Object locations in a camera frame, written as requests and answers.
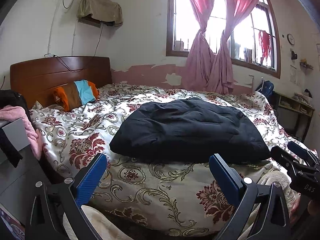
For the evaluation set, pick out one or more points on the white power strip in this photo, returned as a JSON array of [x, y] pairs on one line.
[[50, 55]]

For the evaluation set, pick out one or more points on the round wall clock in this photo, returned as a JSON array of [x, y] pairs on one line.
[[290, 39]]

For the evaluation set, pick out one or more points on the grey box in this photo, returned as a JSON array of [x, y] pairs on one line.
[[16, 135]]

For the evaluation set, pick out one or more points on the red hanging cloth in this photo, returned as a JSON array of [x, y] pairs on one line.
[[264, 43]]

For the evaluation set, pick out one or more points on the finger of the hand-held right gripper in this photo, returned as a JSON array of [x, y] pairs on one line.
[[282, 155], [297, 148]]

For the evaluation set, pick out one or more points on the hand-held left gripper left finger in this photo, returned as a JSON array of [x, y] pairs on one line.
[[91, 180]]

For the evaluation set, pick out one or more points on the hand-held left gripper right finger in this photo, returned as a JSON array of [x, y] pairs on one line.
[[225, 177]]

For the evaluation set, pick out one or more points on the person's right hand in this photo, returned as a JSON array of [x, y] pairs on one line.
[[314, 207]]

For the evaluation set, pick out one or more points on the beige cloth covered box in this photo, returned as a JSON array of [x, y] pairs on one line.
[[100, 5]]

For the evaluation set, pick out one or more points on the wooden shelf desk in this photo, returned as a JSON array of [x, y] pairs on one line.
[[295, 105]]

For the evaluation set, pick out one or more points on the floral bedspread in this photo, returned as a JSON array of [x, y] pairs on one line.
[[150, 180]]

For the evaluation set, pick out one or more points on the black padded jacket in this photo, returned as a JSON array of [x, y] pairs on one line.
[[187, 130]]

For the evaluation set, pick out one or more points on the orange teal striped pillow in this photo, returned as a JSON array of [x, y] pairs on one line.
[[75, 93]]

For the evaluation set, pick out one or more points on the blue backpack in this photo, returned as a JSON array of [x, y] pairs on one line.
[[267, 88]]

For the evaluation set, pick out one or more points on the brown wooden headboard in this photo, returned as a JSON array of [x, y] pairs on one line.
[[40, 75]]

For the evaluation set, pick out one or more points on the black wall ornament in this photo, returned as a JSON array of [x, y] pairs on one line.
[[294, 55]]

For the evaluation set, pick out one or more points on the pink knotted curtain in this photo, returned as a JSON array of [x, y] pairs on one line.
[[222, 72], [200, 62]]

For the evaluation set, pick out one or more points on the small wall shelf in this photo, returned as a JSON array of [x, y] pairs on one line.
[[306, 64]]

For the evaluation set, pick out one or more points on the dark grey cabinet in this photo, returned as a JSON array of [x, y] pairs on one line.
[[20, 175]]

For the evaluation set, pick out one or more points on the pink towel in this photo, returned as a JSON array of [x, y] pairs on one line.
[[15, 113]]

